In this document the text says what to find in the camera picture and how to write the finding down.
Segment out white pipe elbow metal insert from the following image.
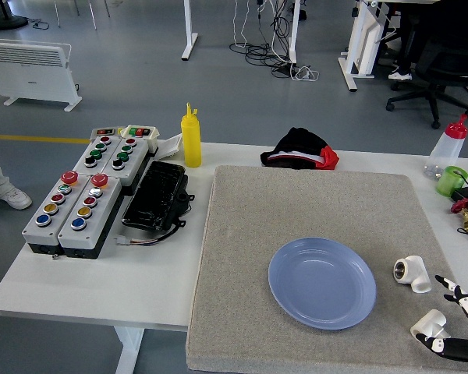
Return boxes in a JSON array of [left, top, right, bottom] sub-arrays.
[[392, 255, 433, 294]]

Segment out blue plate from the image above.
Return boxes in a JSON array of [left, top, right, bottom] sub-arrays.
[[268, 237, 377, 331]]

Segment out green plastic cup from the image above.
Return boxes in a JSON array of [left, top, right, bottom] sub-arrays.
[[435, 165, 468, 197]]

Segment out clear squeeze bottle red cap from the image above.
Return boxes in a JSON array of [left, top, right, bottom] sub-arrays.
[[424, 113, 468, 181]]

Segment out grey-brown mat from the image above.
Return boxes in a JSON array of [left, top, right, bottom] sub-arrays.
[[186, 164, 468, 374]]

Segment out black office chair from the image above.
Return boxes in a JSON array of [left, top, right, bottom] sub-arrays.
[[385, 15, 468, 129]]

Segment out black red folded cloth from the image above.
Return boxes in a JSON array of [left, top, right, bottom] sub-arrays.
[[260, 126, 340, 171]]

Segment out yellow squeeze bottle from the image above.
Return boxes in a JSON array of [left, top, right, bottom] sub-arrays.
[[180, 102, 203, 168]]

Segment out white desk leg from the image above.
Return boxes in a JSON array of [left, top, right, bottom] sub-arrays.
[[181, 0, 199, 61], [286, 0, 301, 65]]

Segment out black plastic housing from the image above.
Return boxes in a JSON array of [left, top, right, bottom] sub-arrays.
[[121, 160, 196, 231]]

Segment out white plastic part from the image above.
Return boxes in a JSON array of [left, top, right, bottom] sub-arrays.
[[158, 133, 184, 159]]

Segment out white table leg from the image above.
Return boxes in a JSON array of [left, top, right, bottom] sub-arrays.
[[114, 326, 145, 374]]

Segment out grey button box white button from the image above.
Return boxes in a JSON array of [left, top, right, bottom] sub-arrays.
[[57, 173, 122, 260]]

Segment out grey button box green button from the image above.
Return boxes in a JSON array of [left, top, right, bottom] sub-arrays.
[[22, 170, 93, 256]]

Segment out metal chair legs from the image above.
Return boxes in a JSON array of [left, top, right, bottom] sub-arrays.
[[54, 0, 111, 31]]

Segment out white electric heater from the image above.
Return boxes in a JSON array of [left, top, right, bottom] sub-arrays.
[[0, 37, 83, 113]]

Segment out black fan base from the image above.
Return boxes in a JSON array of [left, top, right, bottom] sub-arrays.
[[0, 0, 29, 30]]

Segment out white desk frame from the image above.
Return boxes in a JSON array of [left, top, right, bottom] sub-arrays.
[[338, 0, 399, 93]]

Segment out tangle of floor cables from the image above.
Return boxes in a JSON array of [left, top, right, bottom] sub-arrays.
[[229, 0, 320, 82]]

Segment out wire harness white plug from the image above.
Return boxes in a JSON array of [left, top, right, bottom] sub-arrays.
[[115, 220, 186, 247]]

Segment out small white switch box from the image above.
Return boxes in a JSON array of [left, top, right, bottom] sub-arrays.
[[120, 124, 161, 153]]

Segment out small grey switch box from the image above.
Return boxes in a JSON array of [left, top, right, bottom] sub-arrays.
[[90, 126, 122, 141]]

